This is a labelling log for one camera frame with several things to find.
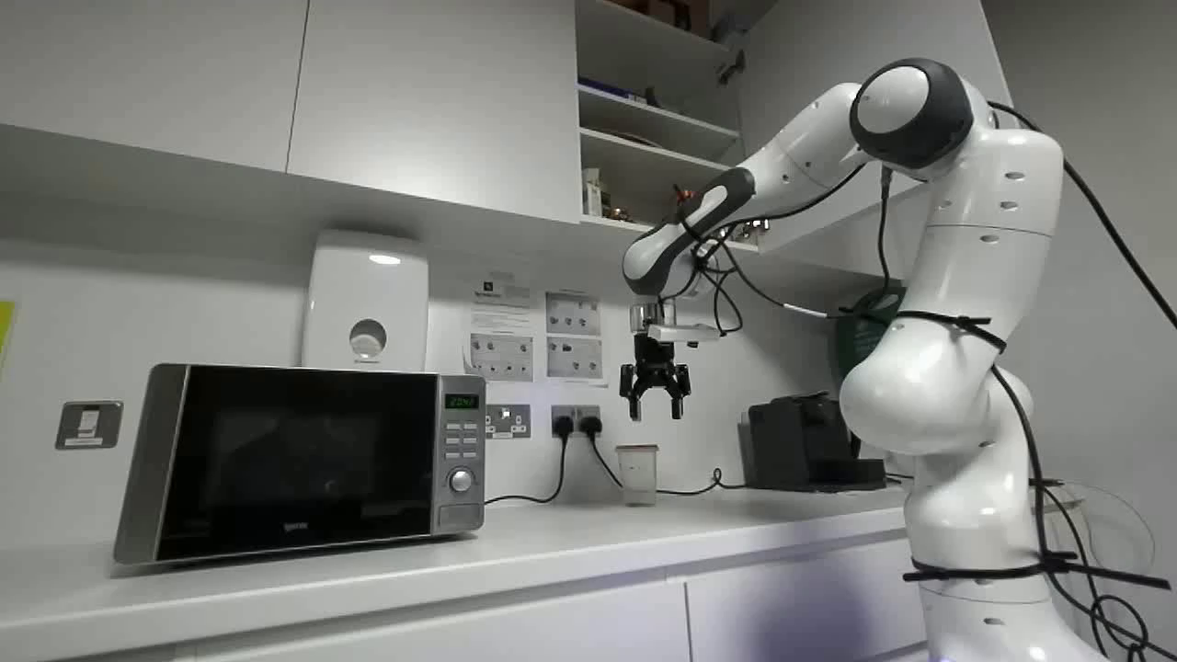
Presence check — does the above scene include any black coffee machine power cable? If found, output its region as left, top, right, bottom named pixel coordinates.
left=585, top=419, right=755, bottom=500

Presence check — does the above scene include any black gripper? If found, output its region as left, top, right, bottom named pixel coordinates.
left=618, top=330, right=695, bottom=424

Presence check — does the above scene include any white base cabinet door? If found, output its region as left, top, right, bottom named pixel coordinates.
left=684, top=536, right=929, bottom=662
left=182, top=577, right=692, bottom=662

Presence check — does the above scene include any black microwave power cable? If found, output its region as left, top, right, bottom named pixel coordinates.
left=487, top=419, right=574, bottom=506

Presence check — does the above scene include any white wall dispenser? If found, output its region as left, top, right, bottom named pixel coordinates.
left=299, top=233, right=434, bottom=371

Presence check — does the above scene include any silver toaster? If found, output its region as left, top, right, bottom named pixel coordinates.
left=110, top=360, right=489, bottom=570

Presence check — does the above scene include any black coffee machine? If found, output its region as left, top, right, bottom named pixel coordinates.
left=748, top=390, right=889, bottom=492

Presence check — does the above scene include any open white shelf unit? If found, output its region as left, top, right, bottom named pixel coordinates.
left=574, top=0, right=748, bottom=242

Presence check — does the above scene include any small wall label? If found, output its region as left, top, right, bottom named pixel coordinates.
left=471, top=272, right=536, bottom=309

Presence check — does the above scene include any silver switch plate with sticker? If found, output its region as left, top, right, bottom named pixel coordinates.
left=52, top=398, right=126, bottom=451

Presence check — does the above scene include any double wall socket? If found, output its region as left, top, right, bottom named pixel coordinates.
left=548, top=401, right=606, bottom=443

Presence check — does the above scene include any silver wall switch plate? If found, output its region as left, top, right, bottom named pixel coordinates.
left=487, top=401, right=533, bottom=443

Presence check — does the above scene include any clear plastic cup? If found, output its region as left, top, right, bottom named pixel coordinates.
left=616, top=443, right=663, bottom=506

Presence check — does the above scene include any white wall notice sheet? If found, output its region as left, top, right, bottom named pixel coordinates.
left=467, top=330, right=536, bottom=381
left=543, top=291, right=606, bottom=340
left=543, top=335, right=606, bottom=381

